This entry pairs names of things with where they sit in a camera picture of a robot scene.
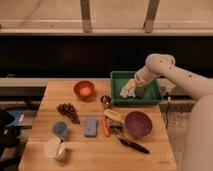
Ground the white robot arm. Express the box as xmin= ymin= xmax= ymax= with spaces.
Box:
xmin=122 ymin=53 xmax=213 ymax=171

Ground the black handled knife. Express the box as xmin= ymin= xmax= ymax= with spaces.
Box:
xmin=118 ymin=138 xmax=150 ymax=154

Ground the orange carrot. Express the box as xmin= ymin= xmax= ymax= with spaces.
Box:
xmin=102 ymin=116 xmax=110 ymax=137

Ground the bunch of dark grapes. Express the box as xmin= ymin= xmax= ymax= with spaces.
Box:
xmin=57 ymin=103 xmax=80 ymax=124

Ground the small grey metal object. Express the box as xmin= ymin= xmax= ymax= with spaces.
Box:
xmin=110 ymin=121 xmax=123 ymax=133

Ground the yellow banana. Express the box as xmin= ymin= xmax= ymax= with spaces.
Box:
xmin=104 ymin=109 xmax=124 ymax=123

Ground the dark brown block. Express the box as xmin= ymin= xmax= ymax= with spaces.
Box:
xmin=135 ymin=87 xmax=145 ymax=98

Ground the white towel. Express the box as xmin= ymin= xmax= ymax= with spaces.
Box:
xmin=120 ymin=88 xmax=136 ymax=98

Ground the orange ball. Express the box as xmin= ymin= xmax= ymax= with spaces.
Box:
xmin=80 ymin=87 xmax=91 ymax=97

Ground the white mug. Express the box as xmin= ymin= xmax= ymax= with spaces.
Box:
xmin=44 ymin=137 xmax=66 ymax=160

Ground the dark bag at left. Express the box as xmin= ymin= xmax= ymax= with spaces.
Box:
xmin=0 ymin=110 xmax=20 ymax=157

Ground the green plastic bin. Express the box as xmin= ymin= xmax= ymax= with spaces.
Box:
xmin=110 ymin=71 xmax=163 ymax=105

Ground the blue sponge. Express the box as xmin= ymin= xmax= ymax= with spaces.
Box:
xmin=84 ymin=118 xmax=97 ymax=137

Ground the small metal cup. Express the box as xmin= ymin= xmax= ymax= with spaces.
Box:
xmin=101 ymin=95 xmax=112 ymax=108

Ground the orange bowl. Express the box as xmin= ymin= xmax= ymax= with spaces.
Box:
xmin=73 ymin=80 xmax=95 ymax=98

